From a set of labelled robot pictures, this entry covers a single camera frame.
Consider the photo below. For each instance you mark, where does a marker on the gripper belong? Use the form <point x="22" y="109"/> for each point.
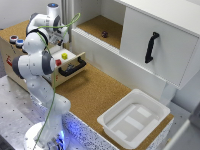
<point x="62" y="34"/>

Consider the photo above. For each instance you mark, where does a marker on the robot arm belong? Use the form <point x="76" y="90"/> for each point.
<point x="33" y="65"/>

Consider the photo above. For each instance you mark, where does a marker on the yellow block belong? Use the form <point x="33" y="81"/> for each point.
<point x="64" y="56"/>

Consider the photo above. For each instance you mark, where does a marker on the purple block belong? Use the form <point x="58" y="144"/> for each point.
<point x="104" y="34"/>

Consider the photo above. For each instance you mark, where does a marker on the wooden drawer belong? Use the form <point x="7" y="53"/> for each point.
<point x="72" y="55"/>

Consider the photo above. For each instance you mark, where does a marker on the blue button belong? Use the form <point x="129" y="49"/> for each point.
<point x="20" y="42"/>

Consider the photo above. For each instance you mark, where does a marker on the white cabinet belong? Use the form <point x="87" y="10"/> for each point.
<point x="100" y="63"/>

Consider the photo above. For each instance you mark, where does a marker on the red button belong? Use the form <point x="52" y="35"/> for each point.
<point x="13" y="38"/>

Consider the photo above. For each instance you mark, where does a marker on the wooden drawer box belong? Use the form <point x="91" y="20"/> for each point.
<point x="7" y="33"/>

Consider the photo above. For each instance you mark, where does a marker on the white plastic box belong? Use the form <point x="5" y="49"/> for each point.
<point x="133" y="120"/>

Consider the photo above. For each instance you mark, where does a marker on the white sliding door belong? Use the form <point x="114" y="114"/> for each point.
<point x="173" y="56"/>

